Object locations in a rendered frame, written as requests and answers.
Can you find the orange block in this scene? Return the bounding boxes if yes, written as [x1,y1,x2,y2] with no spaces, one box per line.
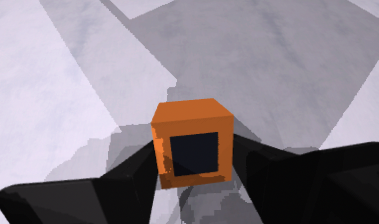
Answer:
[151,98,234,189]

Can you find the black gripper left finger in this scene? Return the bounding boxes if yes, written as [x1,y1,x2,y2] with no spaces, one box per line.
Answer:
[0,140,158,224]

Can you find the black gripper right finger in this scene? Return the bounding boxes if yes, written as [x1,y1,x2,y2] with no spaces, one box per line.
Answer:
[232,134,379,224]

